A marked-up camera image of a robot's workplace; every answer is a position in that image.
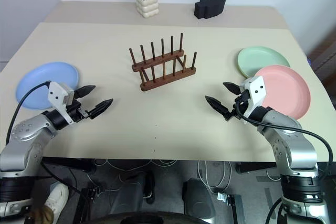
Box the black foam block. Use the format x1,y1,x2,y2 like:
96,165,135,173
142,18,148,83
194,0,227,20

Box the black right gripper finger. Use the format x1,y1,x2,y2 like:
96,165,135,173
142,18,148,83
204,95,229,116
223,81,241,96

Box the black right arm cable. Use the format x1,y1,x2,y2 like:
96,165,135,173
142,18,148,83
234,102,332,182

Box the white bubble plant pot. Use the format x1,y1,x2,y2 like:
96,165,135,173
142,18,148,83
134,0,160,19

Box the black metal bracket with screws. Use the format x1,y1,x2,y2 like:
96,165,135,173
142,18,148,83
226,194,247,224

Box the brown furry object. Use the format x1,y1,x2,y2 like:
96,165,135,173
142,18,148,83
25,205,55,224

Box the black floor cable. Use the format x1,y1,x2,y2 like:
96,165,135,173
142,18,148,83
39,162,91,224

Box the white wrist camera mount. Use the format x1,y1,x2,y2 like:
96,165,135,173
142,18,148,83
48,81,77,125
239,75,267,119

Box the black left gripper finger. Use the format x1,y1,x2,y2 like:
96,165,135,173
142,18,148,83
88,98,114,120
74,84,97,99

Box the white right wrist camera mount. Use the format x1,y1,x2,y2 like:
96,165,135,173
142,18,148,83
239,75,267,119

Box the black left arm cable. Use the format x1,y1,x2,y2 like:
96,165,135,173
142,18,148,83
5,81,52,147

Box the grey rounded leg shape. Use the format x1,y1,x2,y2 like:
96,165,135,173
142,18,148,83
114,170,148,215
182,177,219,220

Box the green plate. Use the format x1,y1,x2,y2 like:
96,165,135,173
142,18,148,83
237,47,291,78

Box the white floor cable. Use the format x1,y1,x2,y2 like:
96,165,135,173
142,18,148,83
93,158,180,169
196,159,234,196

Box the wooden dish rack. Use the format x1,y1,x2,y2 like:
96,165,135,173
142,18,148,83
128,33,198,92

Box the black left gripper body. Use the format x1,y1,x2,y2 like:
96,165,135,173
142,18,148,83
66,99,93,123

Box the white shoe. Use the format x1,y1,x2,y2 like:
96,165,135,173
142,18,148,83
43,183,70,216

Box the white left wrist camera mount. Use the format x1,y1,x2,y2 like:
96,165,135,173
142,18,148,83
48,81,77,125

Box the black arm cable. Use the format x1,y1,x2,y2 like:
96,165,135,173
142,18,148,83
234,102,332,182
5,81,52,147

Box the pink-red plate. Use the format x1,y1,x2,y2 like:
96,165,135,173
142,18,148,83
254,65,312,121

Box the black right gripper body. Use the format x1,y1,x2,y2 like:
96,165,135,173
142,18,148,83
223,90,250,123

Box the blue plate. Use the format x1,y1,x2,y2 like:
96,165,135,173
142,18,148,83
15,61,79,110

